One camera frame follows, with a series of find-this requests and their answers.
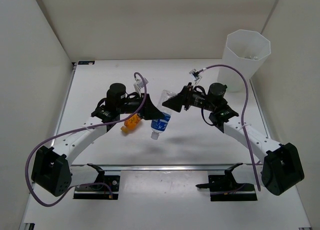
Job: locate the orange sea-buckthorn juice bottle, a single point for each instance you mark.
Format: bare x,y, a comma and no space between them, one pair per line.
131,124

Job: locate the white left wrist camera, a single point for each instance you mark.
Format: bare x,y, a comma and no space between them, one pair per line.
140,84

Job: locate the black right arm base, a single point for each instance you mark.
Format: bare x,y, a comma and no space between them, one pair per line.
226,188

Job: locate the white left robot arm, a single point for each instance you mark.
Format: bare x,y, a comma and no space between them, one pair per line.
52,168

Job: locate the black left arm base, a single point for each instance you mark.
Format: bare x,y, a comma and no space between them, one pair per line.
100,185

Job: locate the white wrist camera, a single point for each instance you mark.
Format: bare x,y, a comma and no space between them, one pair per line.
196,75
140,84

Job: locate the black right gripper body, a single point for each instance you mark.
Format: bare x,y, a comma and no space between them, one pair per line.
201,100

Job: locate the dark label sticker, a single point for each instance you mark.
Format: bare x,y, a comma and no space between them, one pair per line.
86,63

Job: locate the white translucent bin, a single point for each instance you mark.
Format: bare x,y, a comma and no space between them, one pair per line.
244,53

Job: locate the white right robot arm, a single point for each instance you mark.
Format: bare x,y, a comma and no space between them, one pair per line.
280,167

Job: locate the aluminium table edge rail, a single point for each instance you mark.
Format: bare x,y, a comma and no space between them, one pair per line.
168,167

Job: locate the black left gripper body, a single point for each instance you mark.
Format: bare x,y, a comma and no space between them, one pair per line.
129,105

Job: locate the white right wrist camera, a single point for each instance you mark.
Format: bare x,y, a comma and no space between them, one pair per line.
196,75

